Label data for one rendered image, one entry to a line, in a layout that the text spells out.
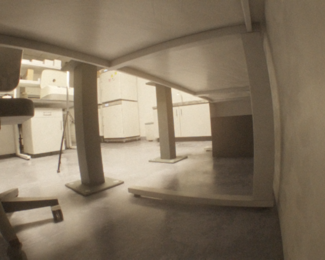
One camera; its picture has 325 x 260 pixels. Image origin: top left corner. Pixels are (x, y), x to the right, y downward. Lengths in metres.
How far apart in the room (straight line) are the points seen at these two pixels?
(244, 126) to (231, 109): 2.08
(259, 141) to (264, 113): 0.10
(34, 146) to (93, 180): 1.94
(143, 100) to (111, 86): 0.90
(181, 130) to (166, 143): 1.70
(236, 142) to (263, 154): 1.07
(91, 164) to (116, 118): 3.16
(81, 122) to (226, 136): 1.28
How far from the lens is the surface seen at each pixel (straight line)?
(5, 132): 3.56
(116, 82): 4.31
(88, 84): 1.15
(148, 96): 4.52
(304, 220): 0.38
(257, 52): 0.71
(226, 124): 1.74
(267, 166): 0.69
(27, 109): 0.61
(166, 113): 1.72
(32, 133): 2.95
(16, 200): 0.79
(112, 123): 4.30
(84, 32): 0.73
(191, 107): 3.35
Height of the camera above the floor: 0.36
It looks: 2 degrees down
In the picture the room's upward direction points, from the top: 4 degrees counter-clockwise
